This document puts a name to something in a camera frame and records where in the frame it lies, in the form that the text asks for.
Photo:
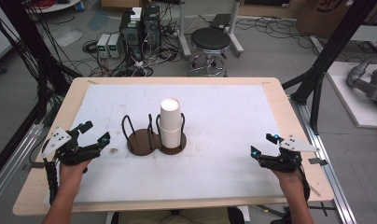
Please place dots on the person's right hand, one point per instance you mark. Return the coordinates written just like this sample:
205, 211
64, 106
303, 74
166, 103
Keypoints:
289, 180

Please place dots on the black metal frame post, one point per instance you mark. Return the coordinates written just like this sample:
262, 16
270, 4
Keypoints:
329, 53

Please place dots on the black flat device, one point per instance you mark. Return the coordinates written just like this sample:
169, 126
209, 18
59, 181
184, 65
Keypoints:
220, 21

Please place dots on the grey power supply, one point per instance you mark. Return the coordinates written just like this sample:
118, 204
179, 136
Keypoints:
115, 46
102, 46

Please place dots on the white paper cup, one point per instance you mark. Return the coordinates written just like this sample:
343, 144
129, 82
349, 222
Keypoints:
170, 116

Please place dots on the person's left hand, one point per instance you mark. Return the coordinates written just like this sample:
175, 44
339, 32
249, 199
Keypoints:
71, 175

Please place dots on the black computer tower green label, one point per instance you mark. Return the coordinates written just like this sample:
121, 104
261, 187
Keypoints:
130, 34

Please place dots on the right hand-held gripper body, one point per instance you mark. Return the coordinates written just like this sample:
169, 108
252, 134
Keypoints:
284, 161

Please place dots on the round white table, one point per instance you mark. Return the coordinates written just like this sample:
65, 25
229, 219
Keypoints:
57, 6

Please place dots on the stack of white cups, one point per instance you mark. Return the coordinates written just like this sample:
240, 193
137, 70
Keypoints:
171, 138

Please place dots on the brown cup holder rack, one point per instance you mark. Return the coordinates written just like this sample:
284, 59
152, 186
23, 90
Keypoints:
140, 144

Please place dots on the white table mat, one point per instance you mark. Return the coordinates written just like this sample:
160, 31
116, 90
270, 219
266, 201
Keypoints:
208, 155

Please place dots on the white platform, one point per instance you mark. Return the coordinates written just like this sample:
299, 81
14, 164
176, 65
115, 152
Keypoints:
354, 109

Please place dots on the blue container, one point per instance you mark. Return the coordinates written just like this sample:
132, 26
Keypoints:
80, 6

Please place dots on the white box on tower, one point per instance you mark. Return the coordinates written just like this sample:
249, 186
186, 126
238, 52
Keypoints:
136, 14

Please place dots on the black round stool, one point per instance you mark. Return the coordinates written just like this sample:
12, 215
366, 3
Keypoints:
210, 39

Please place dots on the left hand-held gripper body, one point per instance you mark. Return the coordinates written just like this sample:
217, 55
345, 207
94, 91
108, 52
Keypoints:
68, 154

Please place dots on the small brown cardboard box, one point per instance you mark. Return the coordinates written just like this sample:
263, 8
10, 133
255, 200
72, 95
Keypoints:
121, 3

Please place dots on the aluminium rail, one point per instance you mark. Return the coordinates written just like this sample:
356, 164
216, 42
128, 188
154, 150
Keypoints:
12, 161
329, 174

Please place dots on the large brown cardboard box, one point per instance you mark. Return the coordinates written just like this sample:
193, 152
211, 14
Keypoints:
320, 15

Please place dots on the black tape strip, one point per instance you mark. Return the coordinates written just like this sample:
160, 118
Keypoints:
32, 166
317, 161

